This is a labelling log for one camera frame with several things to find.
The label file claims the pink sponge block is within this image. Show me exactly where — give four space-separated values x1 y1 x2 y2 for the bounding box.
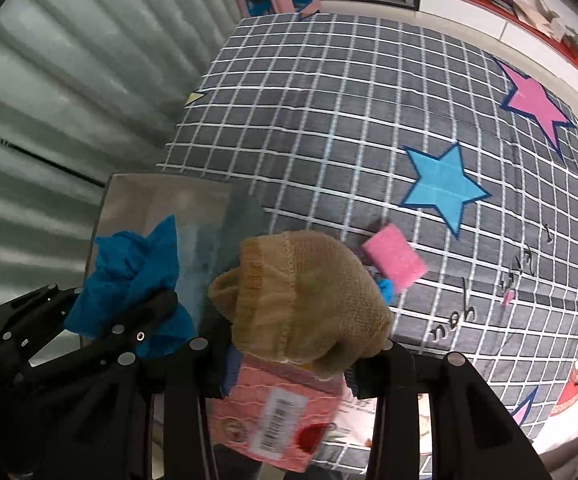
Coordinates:
362 223 428 292

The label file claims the pink patterned tissue box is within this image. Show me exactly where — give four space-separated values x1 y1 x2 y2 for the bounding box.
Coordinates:
208 356 344 472

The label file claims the grey checkered star tablecloth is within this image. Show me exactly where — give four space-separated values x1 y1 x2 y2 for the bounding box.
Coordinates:
160 14 578 441

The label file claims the beige knitted hat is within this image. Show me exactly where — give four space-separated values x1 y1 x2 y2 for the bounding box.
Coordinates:
208 231 393 379

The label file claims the blue mesh cloth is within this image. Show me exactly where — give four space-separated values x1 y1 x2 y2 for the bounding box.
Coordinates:
64 214 198 359
377 278 395 306

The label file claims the white open storage box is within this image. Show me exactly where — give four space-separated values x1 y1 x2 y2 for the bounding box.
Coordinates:
31 174 266 366

